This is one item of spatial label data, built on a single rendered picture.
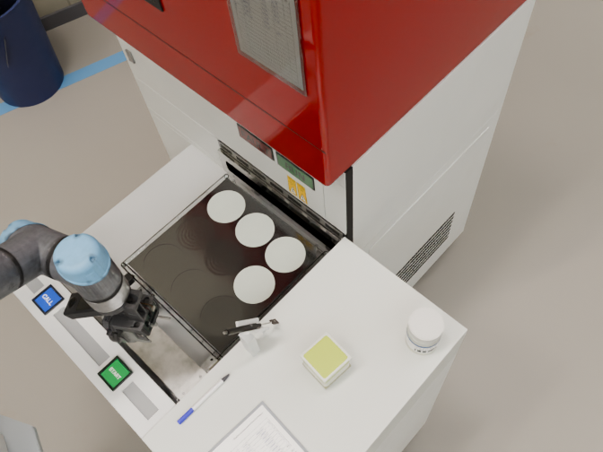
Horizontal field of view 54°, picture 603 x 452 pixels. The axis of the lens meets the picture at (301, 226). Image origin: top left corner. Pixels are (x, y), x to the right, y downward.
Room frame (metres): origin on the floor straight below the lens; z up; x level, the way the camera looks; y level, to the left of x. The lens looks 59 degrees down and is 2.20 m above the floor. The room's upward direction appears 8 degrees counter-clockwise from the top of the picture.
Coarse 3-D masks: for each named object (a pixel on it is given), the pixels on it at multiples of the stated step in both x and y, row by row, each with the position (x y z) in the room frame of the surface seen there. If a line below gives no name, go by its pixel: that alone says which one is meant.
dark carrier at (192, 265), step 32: (192, 224) 0.83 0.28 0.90; (224, 224) 0.82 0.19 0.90; (160, 256) 0.75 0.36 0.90; (192, 256) 0.73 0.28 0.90; (224, 256) 0.72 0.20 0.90; (256, 256) 0.71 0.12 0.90; (160, 288) 0.66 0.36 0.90; (192, 288) 0.65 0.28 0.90; (224, 288) 0.64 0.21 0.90; (192, 320) 0.56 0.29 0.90; (224, 320) 0.55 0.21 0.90
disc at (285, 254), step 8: (280, 240) 0.74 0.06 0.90; (288, 240) 0.74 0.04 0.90; (296, 240) 0.74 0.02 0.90; (272, 248) 0.72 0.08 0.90; (280, 248) 0.72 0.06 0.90; (288, 248) 0.72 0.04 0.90; (296, 248) 0.71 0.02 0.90; (304, 248) 0.71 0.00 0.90; (272, 256) 0.70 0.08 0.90; (280, 256) 0.70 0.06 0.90; (288, 256) 0.69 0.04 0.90; (296, 256) 0.69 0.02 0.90; (304, 256) 0.69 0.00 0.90; (272, 264) 0.68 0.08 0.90; (280, 264) 0.68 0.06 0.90; (288, 264) 0.68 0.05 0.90; (296, 264) 0.67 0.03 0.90; (280, 272) 0.66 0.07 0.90; (288, 272) 0.65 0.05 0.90
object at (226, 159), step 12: (228, 156) 1.00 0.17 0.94; (228, 168) 1.01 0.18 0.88; (240, 168) 0.96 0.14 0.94; (240, 180) 0.97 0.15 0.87; (252, 180) 0.93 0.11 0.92; (264, 180) 0.90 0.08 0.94; (252, 192) 0.94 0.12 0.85; (264, 192) 0.92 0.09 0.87; (276, 192) 0.86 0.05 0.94; (276, 204) 0.87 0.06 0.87; (288, 204) 0.82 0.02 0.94; (288, 216) 0.83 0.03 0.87; (300, 216) 0.79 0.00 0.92; (300, 228) 0.80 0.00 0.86; (312, 228) 0.78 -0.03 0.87; (324, 228) 0.74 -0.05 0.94; (324, 240) 0.74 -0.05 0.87; (336, 240) 0.70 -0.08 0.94
